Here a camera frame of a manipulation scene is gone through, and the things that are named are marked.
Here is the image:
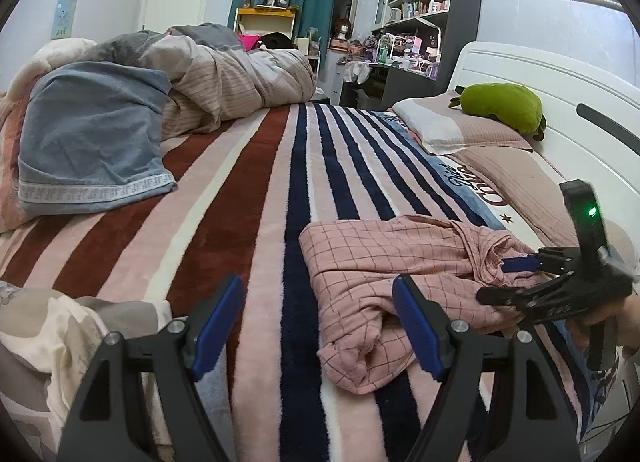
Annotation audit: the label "cluttered dark desk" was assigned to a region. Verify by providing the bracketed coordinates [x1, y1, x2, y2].
[332, 60, 447, 112]

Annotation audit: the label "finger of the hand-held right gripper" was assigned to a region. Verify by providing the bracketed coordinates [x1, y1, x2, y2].
[500, 249, 583, 277]
[476, 275, 581, 315]

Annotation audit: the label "white beige pillow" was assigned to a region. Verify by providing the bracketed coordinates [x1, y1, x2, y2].
[391, 90, 533, 155]

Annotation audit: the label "pink checked pants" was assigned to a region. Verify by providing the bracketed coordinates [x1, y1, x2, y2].
[299, 215, 591, 395]

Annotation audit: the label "white door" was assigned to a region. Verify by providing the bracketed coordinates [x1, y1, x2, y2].
[141, 0, 211, 34]

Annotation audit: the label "floral patterned duvet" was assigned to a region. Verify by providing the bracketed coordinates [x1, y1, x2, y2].
[0, 279, 177, 462]

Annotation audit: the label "grey beige checked duvet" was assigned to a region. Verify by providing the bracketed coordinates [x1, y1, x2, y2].
[90, 22, 317, 135]

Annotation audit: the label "peach quilt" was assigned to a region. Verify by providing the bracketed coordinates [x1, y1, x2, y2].
[0, 90, 37, 234]

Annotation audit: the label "black and white plush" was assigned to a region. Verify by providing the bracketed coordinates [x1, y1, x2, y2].
[257, 32, 297, 51]

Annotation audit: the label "person's right hand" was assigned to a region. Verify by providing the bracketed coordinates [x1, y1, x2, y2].
[569, 291, 640, 360]

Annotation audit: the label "green plush toy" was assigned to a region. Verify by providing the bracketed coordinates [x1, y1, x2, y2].
[447, 83, 547, 140]

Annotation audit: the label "white bed headboard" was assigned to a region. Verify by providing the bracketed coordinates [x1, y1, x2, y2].
[447, 41, 640, 253]

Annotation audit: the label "small blue wall poster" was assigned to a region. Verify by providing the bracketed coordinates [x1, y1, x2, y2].
[51, 0, 77, 40]

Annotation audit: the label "white storage cart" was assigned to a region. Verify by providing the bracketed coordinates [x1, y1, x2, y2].
[295, 27, 322, 74]

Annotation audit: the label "blue towel blanket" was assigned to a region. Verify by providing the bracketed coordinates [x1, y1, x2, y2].
[18, 61, 178, 217]

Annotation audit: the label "yellow shelf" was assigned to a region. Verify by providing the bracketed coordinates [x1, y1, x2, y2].
[234, 6, 297, 39]

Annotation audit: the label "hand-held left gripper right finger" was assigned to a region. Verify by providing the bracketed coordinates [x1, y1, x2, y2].
[392, 273, 583, 462]

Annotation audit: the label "cream fluffy blanket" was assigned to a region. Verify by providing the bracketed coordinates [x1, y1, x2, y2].
[10, 37, 99, 94]

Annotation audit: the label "dark bookshelf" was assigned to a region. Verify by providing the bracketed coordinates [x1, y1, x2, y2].
[372, 0, 484, 110]

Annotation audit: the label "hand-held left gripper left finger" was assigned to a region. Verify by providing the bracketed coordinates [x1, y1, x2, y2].
[57, 273, 246, 462]

